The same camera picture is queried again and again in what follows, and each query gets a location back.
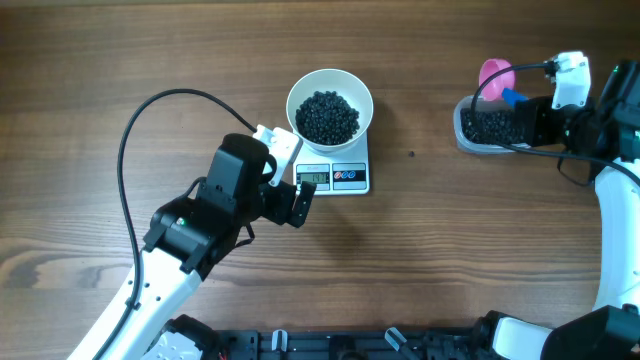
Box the white digital kitchen scale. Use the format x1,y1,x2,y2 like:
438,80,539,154
293,134,371,196

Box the pink scoop with blue handle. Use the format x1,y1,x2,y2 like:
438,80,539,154
478,58,528,107

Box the black beans in container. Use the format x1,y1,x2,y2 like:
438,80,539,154
461,109,524,145

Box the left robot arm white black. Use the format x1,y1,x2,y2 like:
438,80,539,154
71,128,315,359

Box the white bowl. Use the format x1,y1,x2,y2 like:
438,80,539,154
286,69,374,152

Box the black beans in bowl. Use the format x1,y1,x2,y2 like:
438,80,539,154
295,91,360,146

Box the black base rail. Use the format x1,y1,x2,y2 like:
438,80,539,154
212,328,493,360

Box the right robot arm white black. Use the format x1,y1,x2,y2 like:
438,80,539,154
469,51,639,359

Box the clear plastic container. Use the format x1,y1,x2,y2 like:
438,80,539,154
453,95,512,155

